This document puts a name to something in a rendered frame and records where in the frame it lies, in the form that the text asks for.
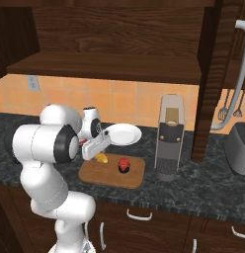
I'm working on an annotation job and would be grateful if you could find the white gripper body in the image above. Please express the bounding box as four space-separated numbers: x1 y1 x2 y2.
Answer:
81 132 112 162

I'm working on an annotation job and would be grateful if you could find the golden croissant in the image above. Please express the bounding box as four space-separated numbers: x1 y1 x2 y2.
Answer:
95 152 109 165

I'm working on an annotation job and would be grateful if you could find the wooden cutting board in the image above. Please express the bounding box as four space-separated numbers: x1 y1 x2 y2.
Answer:
78 151 146 190

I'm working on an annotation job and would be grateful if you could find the red jam jar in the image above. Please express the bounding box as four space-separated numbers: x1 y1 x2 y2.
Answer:
118 157 131 174

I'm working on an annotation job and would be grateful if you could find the dark wood cabinet door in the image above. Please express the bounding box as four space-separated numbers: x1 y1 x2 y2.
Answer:
0 6 41 82
191 0 245 163

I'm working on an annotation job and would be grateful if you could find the white round plate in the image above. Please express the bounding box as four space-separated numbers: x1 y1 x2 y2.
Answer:
104 123 143 147

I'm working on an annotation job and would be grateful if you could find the grey coffee machine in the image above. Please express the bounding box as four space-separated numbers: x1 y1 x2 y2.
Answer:
153 94 186 183

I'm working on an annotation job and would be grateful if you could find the dark wood drawer front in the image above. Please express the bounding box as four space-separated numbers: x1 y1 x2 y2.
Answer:
189 214 245 253
94 199 194 231

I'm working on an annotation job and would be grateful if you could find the dark wood base cupboard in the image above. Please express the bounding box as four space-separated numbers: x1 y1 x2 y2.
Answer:
0 183 59 253

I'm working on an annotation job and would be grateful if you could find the hanging slotted spatula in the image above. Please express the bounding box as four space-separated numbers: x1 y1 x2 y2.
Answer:
217 88 231 122

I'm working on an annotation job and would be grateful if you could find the grey toaster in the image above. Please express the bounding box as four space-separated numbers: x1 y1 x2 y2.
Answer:
223 122 245 177

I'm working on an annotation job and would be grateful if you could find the hanging metal spatula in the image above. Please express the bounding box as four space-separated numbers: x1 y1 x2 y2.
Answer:
232 89 245 119

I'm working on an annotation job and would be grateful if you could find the white drawer handle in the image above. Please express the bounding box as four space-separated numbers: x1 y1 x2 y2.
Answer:
125 209 153 221
230 225 245 240

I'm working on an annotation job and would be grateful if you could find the grey wall socket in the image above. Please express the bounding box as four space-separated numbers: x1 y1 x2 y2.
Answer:
26 75 41 93

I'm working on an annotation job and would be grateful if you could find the dark wood wall cabinet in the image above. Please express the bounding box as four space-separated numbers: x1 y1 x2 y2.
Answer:
5 0 216 86
222 0 245 91

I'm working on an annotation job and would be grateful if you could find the grey curved door handle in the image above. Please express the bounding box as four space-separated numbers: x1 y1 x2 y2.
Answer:
210 19 245 131

